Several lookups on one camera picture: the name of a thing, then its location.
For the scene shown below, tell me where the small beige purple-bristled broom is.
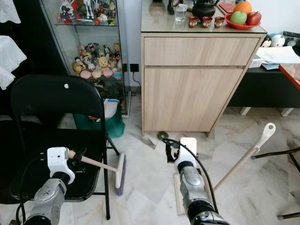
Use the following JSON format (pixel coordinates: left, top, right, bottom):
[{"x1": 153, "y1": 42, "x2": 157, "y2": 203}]
[{"x1": 67, "y1": 149, "x2": 127, "y2": 196}]

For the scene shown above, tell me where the beige long-handled dustpan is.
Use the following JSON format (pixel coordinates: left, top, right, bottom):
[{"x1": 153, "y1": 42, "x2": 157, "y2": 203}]
[{"x1": 173, "y1": 123, "x2": 276, "y2": 216}]

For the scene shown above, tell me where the green bin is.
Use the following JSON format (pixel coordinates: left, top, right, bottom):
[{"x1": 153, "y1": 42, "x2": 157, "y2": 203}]
[{"x1": 73, "y1": 98, "x2": 126, "y2": 139}]

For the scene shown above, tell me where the white plastic container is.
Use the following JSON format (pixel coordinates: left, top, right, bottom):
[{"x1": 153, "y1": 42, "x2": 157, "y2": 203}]
[{"x1": 104, "y1": 98, "x2": 119, "y2": 119}]

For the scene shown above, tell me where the light wood drawer cabinet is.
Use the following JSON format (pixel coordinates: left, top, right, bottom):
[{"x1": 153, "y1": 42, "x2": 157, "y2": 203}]
[{"x1": 140, "y1": 0, "x2": 269, "y2": 137}]

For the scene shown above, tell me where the black folding chair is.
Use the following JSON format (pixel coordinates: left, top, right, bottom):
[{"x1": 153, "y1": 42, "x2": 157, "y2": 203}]
[{"x1": 9, "y1": 74, "x2": 113, "y2": 221}]

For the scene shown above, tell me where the brown plush toy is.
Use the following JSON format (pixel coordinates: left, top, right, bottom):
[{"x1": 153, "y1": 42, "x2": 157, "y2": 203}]
[{"x1": 73, "y1": 61, "x2": 86, "y2": 75}]

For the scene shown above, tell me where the yellow plush toy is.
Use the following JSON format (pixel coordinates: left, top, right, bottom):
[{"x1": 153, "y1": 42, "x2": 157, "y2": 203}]
[{"x1": 97, "y1": 56, "x2": 111, "y2": 71}]

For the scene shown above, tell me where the black low console table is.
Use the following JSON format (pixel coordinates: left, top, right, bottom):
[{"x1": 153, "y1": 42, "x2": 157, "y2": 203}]
[{"x1": 227, "y1": 65, "x2": 300, "y2": 117}]

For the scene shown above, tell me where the tall black cabinet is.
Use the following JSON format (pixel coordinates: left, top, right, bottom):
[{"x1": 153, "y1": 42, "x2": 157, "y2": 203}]
[{"x1": 0, "y1": 0, "x2": 57, "y2": 118}]

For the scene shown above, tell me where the large white lace cloth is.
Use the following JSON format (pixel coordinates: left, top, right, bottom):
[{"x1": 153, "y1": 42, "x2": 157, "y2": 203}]
[{"x1": 0, "y1": 35, "x2": 27, "y2": 90}]

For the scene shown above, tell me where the glass display cabinet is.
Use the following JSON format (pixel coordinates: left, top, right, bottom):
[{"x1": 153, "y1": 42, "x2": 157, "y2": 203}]
[{"x1": 38, "y1": 0, "x2": 131, "y2": 117}]

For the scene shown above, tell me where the clear drinking glass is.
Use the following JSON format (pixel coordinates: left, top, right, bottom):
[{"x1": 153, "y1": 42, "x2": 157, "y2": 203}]
[{"x1": 174, "y1": 4, "x2": 188, "y2": 22}]

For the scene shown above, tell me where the red-edged table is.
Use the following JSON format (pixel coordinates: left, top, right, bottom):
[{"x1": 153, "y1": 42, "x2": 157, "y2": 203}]
[{"x1": 279, "y1": 63, "x2": 300, "y2": 90}]

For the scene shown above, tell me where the red fruit plate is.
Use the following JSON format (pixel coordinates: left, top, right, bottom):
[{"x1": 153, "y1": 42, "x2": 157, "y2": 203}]
[{"x1": 225, "y1": 13, "x2": 262, "y2": 30}]

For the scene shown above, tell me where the white paper stack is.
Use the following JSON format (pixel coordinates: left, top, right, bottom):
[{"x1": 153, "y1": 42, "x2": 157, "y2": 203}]
[{"x1": 255, "y1": 45, "x2": 300, "y2": 65}]

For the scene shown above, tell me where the black round teapot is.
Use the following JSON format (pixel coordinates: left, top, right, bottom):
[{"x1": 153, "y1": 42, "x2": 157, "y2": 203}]
[{"x1": 192, "y1": 0, "x2": 219, "y2": 19}]

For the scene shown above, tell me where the green apple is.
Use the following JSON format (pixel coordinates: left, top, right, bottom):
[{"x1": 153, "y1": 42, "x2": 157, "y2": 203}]
[{"x1": 230, "y1": 11, "x2": 248, "y2": 25}]

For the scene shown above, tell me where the white round gadget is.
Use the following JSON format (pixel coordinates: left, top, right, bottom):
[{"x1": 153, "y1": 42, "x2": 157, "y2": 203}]
[{"x1": 270, "y1": 34, "x2": 286, "y2": 47}]

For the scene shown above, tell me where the flat red tray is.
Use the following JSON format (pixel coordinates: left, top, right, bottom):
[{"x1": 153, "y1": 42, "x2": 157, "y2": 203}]
[{"x1": 218, "y1": 1, "x2": 236, "y2": 14}]

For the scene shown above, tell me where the red apple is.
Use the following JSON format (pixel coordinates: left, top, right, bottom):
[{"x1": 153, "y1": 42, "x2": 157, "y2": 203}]
[{"x1": 246, "y1": 11, "x2": 262, "y2": 26}]

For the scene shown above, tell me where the orange fruit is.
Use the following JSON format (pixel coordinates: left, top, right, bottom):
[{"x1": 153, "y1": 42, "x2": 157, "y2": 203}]
[{"x1": 234, "y1": 1, "x2": 254, "y2": 15}]

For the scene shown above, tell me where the black remote control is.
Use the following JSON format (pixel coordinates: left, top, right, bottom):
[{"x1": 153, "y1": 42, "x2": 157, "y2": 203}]
[{"x1": 283, "y1": 30, "x2": 300, "y2": 39}]

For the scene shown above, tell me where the small white lace cloth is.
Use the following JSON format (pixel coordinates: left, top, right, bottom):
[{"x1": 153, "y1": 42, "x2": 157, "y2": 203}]
[{"x1": 0, "y1": 0, "x2": 22, "y2": 24}]

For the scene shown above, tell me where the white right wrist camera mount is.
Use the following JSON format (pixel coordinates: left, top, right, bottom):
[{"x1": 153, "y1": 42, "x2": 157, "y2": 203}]
[{"x1": 176, "y1": 137, "x2": 197, "y2": 169}]

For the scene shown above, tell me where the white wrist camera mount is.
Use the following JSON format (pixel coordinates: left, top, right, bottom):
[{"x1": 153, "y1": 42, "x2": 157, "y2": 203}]
[
  {"x1": 47, "y1": 147, "x2": 75, "y2": 184},
  {"x1": 176, "y1": 137, "x2": 197, "y2": 169}
]

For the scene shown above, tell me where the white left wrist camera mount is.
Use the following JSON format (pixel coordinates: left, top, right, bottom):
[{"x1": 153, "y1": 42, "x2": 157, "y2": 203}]
[{"x1": 47, "y1": 147, "x2": 75, "y2": 184}]

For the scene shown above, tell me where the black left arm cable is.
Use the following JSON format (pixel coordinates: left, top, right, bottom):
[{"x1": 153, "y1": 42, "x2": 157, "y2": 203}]
[{"x1": 15, "y1": 206, "x2": 29, "y2": 225}]

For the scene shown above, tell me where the black metal chair frame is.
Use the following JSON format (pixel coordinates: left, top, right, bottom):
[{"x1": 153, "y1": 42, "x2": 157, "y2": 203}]
[{"x1": 251, "y1": 146, "x2": 300, "y2": 221}]

